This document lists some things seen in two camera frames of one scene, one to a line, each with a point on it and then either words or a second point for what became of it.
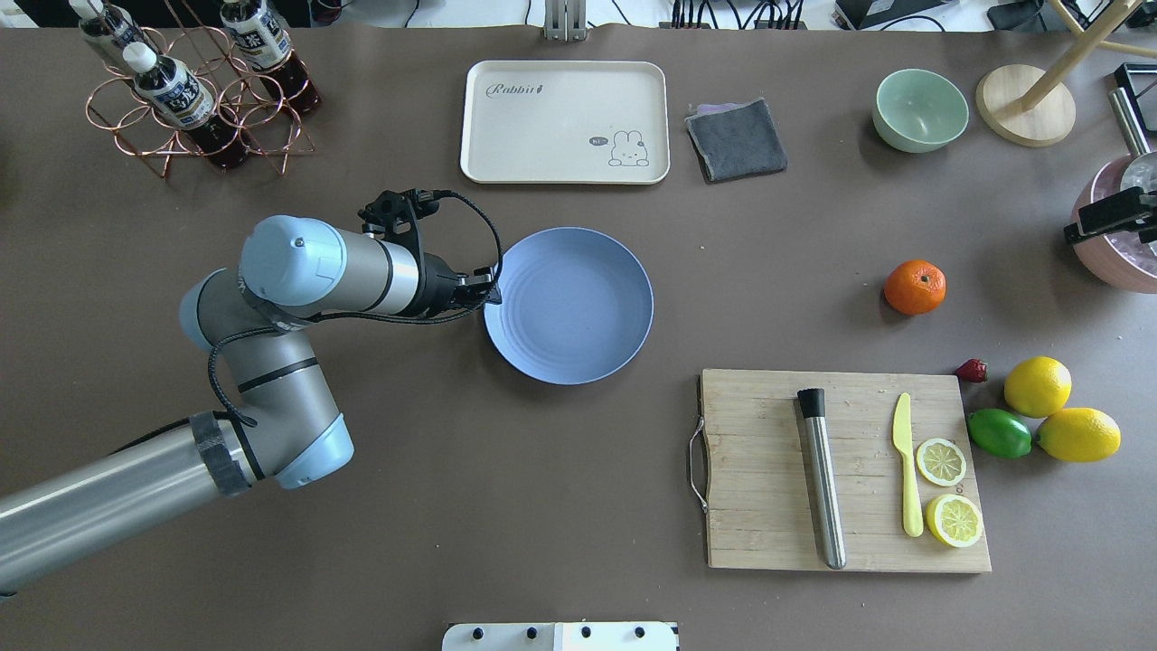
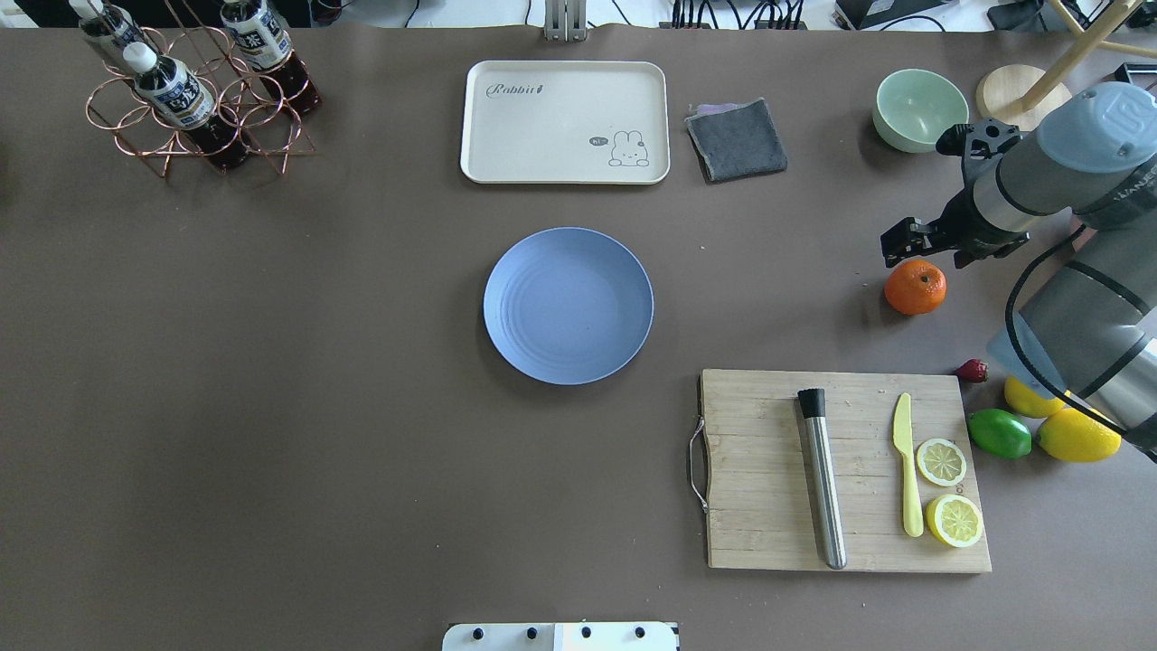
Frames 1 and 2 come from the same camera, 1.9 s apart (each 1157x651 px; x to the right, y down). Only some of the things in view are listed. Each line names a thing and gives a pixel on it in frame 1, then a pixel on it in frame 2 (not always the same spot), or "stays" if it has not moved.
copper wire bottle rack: [189, 89] stays
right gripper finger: [1110, 212] -> [962, 228]
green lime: [1000, 433] stays
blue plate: [577, 306] stays
